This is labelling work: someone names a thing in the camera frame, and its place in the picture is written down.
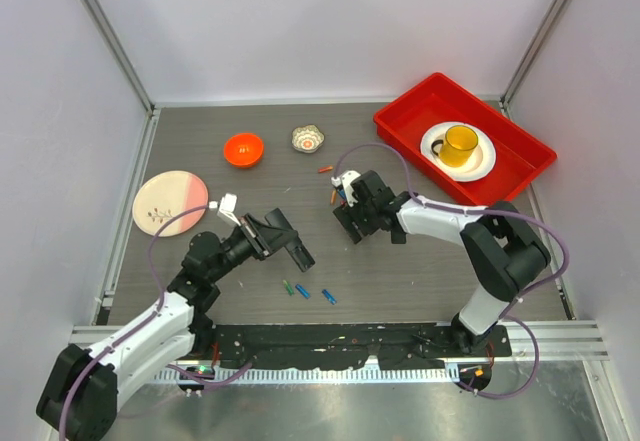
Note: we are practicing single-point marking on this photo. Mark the yellow glass mug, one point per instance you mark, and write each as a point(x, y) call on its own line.
point(456, 146)

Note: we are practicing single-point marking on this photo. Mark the black remote control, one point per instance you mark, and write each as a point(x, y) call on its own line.
point(295, 247)

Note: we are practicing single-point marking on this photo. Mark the black remote battery cover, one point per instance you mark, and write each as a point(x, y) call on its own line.
point(398, 237)

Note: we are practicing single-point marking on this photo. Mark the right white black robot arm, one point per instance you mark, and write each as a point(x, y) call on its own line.
point(505, 252)

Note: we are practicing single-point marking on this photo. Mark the green battery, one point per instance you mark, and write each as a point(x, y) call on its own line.
point(288, 288)

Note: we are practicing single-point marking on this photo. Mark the pink white floral plate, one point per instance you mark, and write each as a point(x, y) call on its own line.
point(166, 195)

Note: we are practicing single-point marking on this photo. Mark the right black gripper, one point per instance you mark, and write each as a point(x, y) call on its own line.
point(347, 215)

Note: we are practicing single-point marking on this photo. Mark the blue battery right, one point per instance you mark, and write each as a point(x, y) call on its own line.
point(330, 298)

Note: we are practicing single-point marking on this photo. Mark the small patterned flower bowl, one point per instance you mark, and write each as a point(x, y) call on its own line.
point(307, 139)

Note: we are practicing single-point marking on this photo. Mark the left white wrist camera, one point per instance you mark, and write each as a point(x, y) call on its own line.
point(225, 209)

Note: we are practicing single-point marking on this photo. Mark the orange bowl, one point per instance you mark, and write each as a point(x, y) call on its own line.
point(243, 150)

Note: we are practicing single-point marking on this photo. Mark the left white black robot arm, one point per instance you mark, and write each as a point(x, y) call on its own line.
point(87, 387)

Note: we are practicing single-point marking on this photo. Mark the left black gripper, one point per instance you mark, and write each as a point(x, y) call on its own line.
point(263, 239)

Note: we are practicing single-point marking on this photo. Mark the red plastic bin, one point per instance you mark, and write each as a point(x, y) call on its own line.
point(520, 156)

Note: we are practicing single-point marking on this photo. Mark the slotted cable duct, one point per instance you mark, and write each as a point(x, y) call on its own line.
point(369, 374)

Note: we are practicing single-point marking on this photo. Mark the blue battery middle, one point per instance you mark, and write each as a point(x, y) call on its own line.
point(302, 291)

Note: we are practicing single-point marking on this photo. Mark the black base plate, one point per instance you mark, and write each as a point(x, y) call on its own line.
point(326, 347)

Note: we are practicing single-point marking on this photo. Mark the white plate in bin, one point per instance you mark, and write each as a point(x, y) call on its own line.
point(478, 165)

